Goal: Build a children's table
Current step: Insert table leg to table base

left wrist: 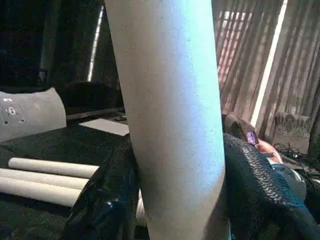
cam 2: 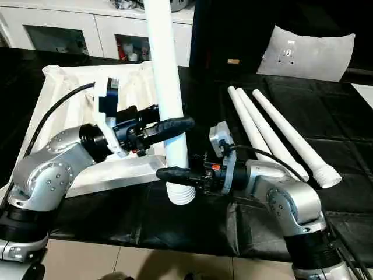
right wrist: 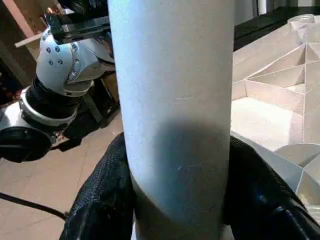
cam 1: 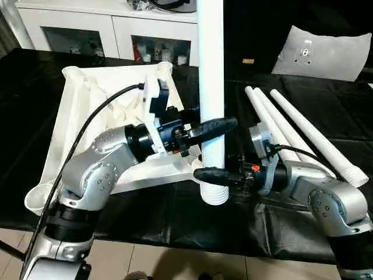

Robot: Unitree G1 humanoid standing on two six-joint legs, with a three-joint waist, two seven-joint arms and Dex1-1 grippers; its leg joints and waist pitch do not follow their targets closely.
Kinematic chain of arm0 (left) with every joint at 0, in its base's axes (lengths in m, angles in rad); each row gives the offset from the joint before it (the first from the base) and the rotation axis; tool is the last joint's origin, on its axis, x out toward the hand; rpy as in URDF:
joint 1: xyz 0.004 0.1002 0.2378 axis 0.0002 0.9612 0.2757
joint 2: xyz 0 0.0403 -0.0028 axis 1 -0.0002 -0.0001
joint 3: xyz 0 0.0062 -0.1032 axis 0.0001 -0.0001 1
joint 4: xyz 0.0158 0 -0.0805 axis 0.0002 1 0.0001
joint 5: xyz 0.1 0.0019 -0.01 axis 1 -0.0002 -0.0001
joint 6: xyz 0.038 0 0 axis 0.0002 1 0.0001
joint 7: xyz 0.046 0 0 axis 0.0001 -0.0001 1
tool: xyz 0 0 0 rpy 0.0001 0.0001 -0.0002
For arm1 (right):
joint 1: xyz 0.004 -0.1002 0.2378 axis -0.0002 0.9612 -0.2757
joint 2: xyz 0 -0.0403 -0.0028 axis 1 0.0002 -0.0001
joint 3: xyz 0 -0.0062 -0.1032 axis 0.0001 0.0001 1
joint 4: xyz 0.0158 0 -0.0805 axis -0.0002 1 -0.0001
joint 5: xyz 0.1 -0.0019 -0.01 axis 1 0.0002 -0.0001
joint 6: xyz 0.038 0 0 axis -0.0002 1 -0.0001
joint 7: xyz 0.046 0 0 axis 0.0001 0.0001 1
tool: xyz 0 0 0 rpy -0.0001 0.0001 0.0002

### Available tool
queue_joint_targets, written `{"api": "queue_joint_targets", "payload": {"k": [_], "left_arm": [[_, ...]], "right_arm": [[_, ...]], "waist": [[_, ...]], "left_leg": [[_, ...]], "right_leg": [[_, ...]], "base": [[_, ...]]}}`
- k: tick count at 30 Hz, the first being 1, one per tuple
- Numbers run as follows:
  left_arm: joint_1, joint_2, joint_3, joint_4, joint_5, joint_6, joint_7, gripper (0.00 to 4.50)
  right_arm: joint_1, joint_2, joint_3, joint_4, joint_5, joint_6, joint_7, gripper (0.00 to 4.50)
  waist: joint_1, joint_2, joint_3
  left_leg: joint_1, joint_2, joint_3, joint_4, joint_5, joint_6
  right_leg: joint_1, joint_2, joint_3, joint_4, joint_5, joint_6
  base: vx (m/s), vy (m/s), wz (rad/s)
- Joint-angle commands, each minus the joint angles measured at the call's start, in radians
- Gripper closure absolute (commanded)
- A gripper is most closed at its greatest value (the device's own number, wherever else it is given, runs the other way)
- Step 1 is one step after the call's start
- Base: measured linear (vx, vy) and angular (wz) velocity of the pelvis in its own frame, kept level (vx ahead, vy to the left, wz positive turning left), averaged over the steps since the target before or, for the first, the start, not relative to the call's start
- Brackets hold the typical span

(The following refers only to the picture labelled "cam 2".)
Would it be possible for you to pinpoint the white plastic table top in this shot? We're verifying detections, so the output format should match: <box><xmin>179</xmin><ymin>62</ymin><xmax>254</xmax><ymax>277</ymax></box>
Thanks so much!
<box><xmin>0</xmin><ymin>61</ymin><xmax>188</xmax><ymax>200</ymax></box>

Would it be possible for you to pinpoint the black box with yellow label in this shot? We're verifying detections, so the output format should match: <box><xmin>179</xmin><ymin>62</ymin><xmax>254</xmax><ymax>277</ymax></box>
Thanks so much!
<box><xmin>191</xmin><ymin>0</ymin><xmax>276</xmax><ymax>75</ymax></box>

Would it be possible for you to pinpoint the white cabinet with glass doors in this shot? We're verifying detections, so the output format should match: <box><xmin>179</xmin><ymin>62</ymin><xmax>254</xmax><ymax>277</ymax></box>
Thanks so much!
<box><xmin>0</xmin><ymin>0</ymin><xmax>194</xmax><ymax>67</ymax></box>

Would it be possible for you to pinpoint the white plastic bag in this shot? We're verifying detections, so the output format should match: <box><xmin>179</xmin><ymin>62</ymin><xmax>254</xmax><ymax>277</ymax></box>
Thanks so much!
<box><xmin>257</xmin><ymin>24</ymin><xmax>356</xmax><ymax>83</ymax></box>

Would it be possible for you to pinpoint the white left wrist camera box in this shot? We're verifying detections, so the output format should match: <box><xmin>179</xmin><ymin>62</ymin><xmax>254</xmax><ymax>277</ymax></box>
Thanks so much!
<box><xmin>92</xmin><ymin>78</ymin><xmax>126</xmax><ymax>159</ymax></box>

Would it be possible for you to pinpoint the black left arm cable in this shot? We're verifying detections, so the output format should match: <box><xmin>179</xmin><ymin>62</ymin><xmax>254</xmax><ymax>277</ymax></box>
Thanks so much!
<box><xmin>22</xmin><ymin>82</ymin><xmax>97</xmax><ymax>159</ymax></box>

